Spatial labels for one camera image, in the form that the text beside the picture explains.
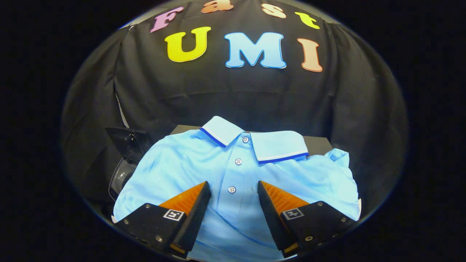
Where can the light blue polo shirt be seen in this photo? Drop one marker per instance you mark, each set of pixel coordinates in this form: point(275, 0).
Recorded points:
point(233, 171)

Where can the dark washing machine lid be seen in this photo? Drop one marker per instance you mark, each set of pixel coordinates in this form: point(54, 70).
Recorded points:
point(127, 142)

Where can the black backdrop cloth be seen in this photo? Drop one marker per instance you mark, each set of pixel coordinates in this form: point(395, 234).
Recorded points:
point(236, 94)

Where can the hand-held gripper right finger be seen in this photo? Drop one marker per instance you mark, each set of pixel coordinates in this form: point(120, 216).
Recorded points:
point(271, 214)

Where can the beige cabinet with dark top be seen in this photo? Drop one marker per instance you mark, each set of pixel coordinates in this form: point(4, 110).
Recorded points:
point(316, 143)

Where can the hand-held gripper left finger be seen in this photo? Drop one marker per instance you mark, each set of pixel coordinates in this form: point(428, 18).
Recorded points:
point(194, 218)

